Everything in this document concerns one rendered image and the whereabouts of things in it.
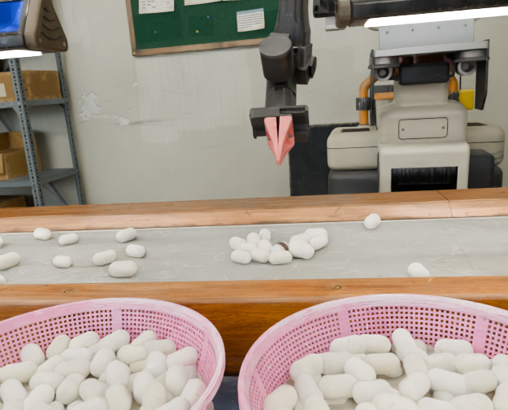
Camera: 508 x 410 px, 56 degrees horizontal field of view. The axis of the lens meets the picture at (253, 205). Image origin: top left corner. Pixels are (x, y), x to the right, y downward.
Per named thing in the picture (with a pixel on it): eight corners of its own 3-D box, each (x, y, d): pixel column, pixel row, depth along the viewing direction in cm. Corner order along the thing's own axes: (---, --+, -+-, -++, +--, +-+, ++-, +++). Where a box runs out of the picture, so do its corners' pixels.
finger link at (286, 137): (291, 148, 77) (292, 106, 82) (246, 150, 78) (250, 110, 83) (294, 175, 82) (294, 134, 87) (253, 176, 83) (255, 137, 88)
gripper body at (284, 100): (308, 111, 81) (307, 82, 85) (248, 115, 82) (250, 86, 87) (310, 138, 86) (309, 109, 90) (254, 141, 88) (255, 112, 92)
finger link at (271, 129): (306, 147, 76) (306, 106, 82) (262, 150, 77) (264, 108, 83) (308, 174, 82) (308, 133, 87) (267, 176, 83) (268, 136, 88)
